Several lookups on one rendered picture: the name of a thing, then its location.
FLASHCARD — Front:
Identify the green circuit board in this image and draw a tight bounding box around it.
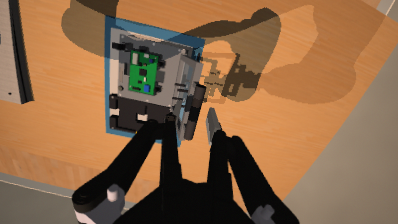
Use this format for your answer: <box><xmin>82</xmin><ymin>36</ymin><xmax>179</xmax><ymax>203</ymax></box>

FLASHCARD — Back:
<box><xmin>129</xmin><ymin>50</ymin><xmax>158</xmax><ymax>95</ymax></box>

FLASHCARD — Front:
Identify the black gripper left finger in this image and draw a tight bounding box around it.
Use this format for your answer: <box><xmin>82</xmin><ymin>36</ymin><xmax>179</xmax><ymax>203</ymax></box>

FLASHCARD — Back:
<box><xmin>72</xmin><ymin>100</ymin><xmax>188</xmax><ymax>224</ymax></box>

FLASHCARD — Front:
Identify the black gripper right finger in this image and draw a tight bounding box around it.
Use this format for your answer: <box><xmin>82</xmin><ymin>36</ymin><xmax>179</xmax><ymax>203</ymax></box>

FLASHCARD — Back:
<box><xmin>205</xmin><ymin>107</ymin><xmax>300</xmax><ymax>224</ymax></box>

